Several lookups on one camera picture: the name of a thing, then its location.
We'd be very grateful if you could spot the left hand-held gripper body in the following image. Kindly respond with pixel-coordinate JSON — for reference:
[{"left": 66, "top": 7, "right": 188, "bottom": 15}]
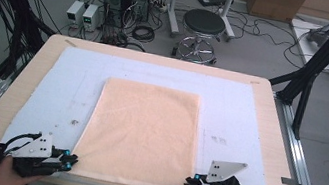
[{"left": 8, "top": 128, "right": 69, "bottom": 185}]

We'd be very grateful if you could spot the cream towel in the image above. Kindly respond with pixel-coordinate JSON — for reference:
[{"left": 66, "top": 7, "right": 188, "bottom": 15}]
[{"left": 68, "top": 72, "right": 208, "bottom": 185}]

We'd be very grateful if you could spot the person's left hand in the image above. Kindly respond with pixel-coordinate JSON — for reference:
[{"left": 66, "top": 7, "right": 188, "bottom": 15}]
[{"left": 0, "top": 154, "right": 47, "bottom": 185}]

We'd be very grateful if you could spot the white grid mat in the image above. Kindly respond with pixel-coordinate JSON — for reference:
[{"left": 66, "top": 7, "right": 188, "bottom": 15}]
[{"left": 0, "top": 37, "right": 293, "bottom": 185}]

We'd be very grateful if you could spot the white power supply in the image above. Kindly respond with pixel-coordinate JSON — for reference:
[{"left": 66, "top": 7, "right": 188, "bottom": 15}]
[
  {"left": 80, "top": 2, "right": 106, "bottom": 33},
  {"left": 63, "top": 0, "right": 87, "bottom": 28}
]

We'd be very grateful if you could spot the black round stool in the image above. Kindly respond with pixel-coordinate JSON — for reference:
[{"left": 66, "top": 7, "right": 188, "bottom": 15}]
[{"left": 170, "top": 5, "right": 229, "bottom": 67}]

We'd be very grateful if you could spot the white desk leg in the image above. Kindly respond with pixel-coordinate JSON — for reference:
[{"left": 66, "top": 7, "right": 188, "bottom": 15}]
[
  {"left": 161, "top": 0, "right": 186, "bottom": 39},
  {"left": 214, "top": 0, "right": 242, "bottom": 43}
]

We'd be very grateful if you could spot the cardboard box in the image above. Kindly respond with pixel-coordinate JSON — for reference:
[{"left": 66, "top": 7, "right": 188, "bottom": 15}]
[{"left": 244, "top": 0, "right": 308, "bottom": 26}]

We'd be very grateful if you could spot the coiled black cable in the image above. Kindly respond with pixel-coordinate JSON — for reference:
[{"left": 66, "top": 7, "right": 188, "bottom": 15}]
[{"left": 130, "top": 23, "right": 157, "bottom": 45}]

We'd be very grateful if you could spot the black floor cable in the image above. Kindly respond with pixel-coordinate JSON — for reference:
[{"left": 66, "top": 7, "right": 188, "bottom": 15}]
[{"left": 225, "top": 8, "right": 312, "bottom": 70}]

